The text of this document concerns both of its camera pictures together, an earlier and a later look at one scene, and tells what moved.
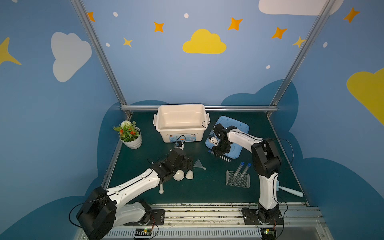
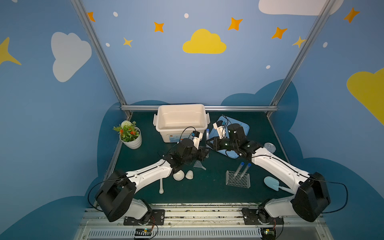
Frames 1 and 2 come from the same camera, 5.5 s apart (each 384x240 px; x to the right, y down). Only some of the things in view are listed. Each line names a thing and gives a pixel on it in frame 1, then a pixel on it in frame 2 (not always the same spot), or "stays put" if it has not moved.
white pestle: x=161 y=190 stays put
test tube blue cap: x=238 y=169 stays put
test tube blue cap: x=245 y=169 stays put
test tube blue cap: x=220 y=156 -> x=207 y=143
